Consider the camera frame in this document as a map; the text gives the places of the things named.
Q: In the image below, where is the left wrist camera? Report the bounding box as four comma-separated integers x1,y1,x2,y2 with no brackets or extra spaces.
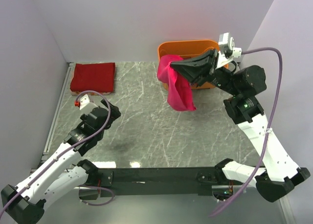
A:
74,94,97,114

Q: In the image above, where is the aluminium frame rail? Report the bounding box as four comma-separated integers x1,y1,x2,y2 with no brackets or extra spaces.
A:
30,62,75,176

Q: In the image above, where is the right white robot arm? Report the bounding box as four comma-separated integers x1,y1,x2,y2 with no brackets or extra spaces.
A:
170,49,310,202

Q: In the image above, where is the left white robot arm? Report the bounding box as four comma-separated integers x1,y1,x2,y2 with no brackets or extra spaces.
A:
0,97,121,224

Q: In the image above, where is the black base beam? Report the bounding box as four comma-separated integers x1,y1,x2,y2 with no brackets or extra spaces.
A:
70,166,235,198

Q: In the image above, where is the orange plastic tub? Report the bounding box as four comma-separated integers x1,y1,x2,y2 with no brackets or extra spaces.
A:
157,39,229,90

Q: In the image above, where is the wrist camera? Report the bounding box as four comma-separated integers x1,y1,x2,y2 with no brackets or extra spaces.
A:
217,32,242,67
74,94,97,114

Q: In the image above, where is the folded red t shirt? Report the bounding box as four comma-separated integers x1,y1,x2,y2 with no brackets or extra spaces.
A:
70,63,116,94

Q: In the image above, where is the pink t shirt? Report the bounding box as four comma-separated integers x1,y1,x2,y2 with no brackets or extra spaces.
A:
157,55,196,112

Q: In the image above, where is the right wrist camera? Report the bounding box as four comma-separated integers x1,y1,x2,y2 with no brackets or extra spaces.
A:
217,32,242,67

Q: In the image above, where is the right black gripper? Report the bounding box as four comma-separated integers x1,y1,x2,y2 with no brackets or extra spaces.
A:
170,48,241,96

